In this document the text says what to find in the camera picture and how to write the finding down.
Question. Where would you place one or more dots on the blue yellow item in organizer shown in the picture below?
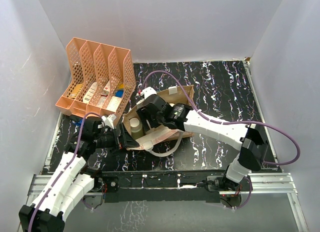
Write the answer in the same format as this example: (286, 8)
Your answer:
(119, 91)

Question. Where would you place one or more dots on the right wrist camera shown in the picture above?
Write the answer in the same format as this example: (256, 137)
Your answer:
(146, 92)

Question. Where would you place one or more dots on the pink plastic file organizer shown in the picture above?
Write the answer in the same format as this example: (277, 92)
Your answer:
(96, 62)

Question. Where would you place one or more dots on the yellow box in organizer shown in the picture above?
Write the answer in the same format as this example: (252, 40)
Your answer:
(74, 93)

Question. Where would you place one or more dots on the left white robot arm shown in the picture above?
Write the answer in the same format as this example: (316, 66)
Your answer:
(72, 179)

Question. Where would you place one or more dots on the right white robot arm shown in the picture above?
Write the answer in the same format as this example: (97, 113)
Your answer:
(250, 141)

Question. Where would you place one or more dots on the white red box in organizer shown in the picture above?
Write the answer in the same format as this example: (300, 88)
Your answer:
(106, 90)

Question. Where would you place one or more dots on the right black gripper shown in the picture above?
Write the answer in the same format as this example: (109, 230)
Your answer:
(143, 115)

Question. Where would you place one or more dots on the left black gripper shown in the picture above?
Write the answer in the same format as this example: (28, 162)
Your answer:
(129, 141)

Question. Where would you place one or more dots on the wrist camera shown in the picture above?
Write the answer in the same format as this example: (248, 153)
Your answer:
(146, 92)
(109, 120)

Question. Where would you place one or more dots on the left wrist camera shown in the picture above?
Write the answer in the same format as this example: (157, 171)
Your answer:
(109, 120)

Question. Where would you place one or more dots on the blue white small box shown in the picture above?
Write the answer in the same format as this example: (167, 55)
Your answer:
(76, 120)

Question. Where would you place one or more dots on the brown canvas tote bag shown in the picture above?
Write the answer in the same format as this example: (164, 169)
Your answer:
(154, 136)

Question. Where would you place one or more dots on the beige bottle leftmost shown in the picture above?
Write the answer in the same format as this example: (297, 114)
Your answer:
(136, 128)

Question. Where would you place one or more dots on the black front rail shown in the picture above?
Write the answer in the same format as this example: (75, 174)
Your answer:
(162, 185)

